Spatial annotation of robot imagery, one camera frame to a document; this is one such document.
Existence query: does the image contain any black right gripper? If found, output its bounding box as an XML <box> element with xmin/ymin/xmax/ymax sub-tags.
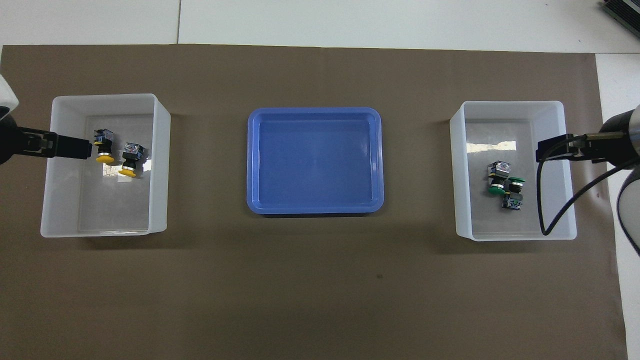
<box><xmin>536</xmin><ymin>111</ymin><xmax>633</xmax><ymax>168</ymax></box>

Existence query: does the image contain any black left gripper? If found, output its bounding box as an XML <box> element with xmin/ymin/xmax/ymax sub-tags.
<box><xmin>0</xmin><ymin>117</ymin><xmax>93</xmax><ymax>166</ymax></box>

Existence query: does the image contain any yellow push button switch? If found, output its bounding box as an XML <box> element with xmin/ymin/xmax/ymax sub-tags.
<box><xmin>93</xmin><ymin>128</ymin><xmax>116</xmax><ymax>164</ymax></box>
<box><xmin>118</xmin><ymin>142</ymin><xmax>147</xmax><ymax>178</ymax></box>

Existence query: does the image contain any green push button switch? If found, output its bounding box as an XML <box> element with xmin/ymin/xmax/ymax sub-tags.
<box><xmin>487</xmin><ymin>160</ymin><xmax>512</xmax><ymax>196</ymax></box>
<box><xmin>501</xmin><ymin>176</ymin><xmax>527</xmax><ymax>211</ymax></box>

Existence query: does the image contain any translucent white plastic box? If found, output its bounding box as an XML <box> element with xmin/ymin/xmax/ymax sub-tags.
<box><xmin>449</xmin><ymin>100</ymin><xmax>578</xmax><ymax>242</ymax></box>
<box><xmin>40</xmin><ymin>93</ymin><xmax>172</xmax><ymax>239</ymax></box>

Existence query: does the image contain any black ribbed device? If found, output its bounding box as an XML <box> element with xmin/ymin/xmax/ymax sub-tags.
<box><xmin>601</xmin><ymin>0</ymin><xmax>640</xmax><ymax>27</ymax></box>

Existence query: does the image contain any blue plastic tray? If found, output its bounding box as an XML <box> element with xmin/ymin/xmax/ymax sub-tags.
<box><xmin>246</xmin><ymin>107</ymin><xmax>385</xmax><ymax>216</ymax></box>

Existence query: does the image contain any brown table mat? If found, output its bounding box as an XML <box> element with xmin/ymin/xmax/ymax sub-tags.
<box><xmin>0</xmin><ymin>44</ymin><xmax>628</xmax><ymax>360</ymax></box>

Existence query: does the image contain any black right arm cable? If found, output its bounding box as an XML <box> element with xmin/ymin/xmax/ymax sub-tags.
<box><xmin>536</xmin><ymin>150</ymin><xmax>638</xmax><ymax>237</ymax></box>

